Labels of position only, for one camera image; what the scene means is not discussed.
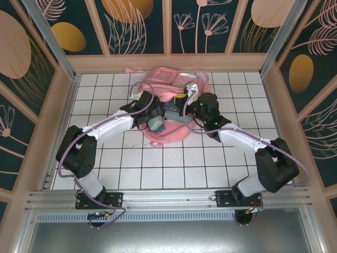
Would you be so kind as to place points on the aluminium mounting rail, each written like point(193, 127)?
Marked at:
point(168, 197)

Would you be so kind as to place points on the aluminium frame post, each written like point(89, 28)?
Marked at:
point(50, 39)
point(285, 39)

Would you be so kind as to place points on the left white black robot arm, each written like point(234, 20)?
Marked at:
point(76, 155)

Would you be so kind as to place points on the pale green pencil case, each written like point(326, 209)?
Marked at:
point(155, 124)

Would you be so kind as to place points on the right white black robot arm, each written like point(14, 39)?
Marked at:
point(276, 166)

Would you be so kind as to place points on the grey sheet metal panel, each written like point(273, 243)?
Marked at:
point(168, 237)

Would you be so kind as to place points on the aluminium side rail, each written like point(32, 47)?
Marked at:
point(68, 105)

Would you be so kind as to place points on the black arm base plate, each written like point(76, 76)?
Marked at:
point(223, 199)
point(116, 200)

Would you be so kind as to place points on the pink school backpack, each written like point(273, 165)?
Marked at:
point(168, 135)

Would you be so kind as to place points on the small wiring connector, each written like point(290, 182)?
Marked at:
point(100, 214)
point(254, 210)

